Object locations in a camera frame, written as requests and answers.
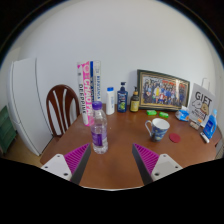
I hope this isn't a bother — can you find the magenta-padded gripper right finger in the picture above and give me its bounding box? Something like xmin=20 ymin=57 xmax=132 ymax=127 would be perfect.
xmin=131 ymin=143 xmax=184 ymax=186

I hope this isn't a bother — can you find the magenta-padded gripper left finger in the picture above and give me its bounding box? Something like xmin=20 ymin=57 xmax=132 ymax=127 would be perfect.
xmin=40 ymin=142 xmax=92 ymax=186

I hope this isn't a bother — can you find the clear purple-capped water bottle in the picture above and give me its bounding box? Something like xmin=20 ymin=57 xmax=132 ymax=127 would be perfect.
xmin=89 ymin=100 xmax=109 ymax=155

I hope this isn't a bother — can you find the blue patterned white mug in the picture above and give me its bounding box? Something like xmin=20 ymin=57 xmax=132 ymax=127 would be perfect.
xmin=144 ymin=117 xmax=171 ymax=143

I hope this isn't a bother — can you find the flat round red coaster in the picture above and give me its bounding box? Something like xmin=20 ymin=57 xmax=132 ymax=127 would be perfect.
xmin=168 ymin=132 xmax=182 ymax=144

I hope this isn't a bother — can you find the brown pump bottle yellow label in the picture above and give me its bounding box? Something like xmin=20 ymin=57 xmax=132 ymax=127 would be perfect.
xmin=129 ymin=86 xmax=141 ymax=113

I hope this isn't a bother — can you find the small beige snack packet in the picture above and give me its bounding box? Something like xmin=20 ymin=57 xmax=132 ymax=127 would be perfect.
xmin=189 ymin=120 xmax=200 ymax=130

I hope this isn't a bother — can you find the white remote control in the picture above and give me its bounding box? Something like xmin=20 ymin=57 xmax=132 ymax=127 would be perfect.
xmin=199 ymin=131 xmax=211 ymax=144

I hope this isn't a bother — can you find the dark wooden chair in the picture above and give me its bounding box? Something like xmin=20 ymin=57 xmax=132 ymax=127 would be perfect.
xmin=45 ymin=84 xmax=81 ymax=138

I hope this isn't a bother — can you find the dark blue pump bottle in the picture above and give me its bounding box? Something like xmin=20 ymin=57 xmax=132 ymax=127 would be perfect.
xmin=116 ymin=81 xmax=128 ymax=114

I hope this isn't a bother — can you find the white bottle with blue cap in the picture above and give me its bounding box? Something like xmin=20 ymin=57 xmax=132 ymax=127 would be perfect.
xmin=105 ymin=86 xmax=116 ymax=116

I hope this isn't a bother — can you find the tall pink box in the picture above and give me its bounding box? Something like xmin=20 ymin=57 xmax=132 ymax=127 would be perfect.
xmin=76 ymin=60 xmax=94 ymax=127

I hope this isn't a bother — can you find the framed group photo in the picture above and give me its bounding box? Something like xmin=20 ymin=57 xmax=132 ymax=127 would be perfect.
xmin=136 ymin=69 xmax=191 ymax=112

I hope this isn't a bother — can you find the blue detergent bottle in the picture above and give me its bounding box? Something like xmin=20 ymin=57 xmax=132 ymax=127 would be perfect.
xmin=202 ymin=109 xmax=218 ymax=140

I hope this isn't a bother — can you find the green plastic crate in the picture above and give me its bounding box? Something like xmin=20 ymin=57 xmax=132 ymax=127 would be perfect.
xmin=0 ymin=105 xmax=17 ymax=155

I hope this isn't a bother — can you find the white paper gift bag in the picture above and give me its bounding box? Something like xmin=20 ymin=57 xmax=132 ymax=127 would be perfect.
xmin=187 ymin=78 xmax=216 ymax=128

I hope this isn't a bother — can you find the tall green and white box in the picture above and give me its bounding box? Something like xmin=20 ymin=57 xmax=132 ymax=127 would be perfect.
xmin=89 ymin=59 xmax=103 ymax=103

